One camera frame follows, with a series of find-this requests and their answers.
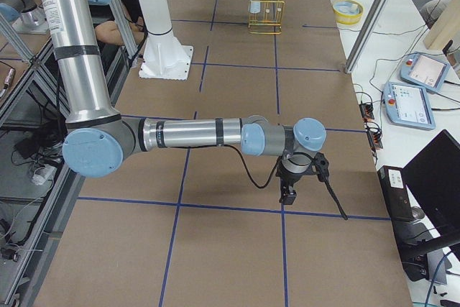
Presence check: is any far blue teach pendant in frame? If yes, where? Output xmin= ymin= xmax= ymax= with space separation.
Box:
xmin=400 ymin=52 xmax=450 ymax=93

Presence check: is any black computer box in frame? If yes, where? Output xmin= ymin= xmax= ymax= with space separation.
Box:
xmin=378 ymin=165 xmax=425 ymax=245

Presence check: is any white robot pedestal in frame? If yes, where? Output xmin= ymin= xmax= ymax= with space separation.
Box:
xmin=139 ymin=0 xmax=193 ymax=81

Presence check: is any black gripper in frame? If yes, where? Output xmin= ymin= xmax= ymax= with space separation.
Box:
xmin=275 ymin=157 xmax=329 ymax=204

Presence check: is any light blue cup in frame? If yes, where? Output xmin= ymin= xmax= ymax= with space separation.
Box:
xmin=248 ymin=0 xmax=261 ymax=15

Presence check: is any gold wire cup holder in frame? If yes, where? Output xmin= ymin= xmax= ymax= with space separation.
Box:
xmin=248 ymin=0 xmax=285 ymax=35

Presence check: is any seated person in black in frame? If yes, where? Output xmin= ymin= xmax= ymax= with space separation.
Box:
xmin=93 ymin=0 xmax=148 ymax=45

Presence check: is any black monitor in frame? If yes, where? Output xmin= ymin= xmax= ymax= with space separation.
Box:
xmin=401 ymin=129 xmax=459 ymax=260

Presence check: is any yellow bowl with blue lid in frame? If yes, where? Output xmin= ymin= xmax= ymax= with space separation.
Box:
xmin=332 ymin=0 xmax=364 ymax=25

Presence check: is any near blue teach pendant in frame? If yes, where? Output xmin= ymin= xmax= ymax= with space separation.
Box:
xmin=383 ymin=82 xmax=436 ymax=130

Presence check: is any aluminium frame post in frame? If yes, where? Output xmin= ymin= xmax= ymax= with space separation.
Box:
xmin=344 ymin=0 xmax=389 ymax=74

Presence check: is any blue teach pendant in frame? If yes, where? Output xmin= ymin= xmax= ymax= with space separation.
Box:
xmin=383 ymin=82 xmax=436 ymax=130
xmin=400 ymin=52 xmax=450 ymax=93

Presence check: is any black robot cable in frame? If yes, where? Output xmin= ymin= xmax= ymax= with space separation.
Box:
xmin=186 ymin=143 xmax=349 ymax=221

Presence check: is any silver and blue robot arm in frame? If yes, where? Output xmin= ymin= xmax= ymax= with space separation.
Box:
xmin=42 ymin=0 xmax=329 ymax=205

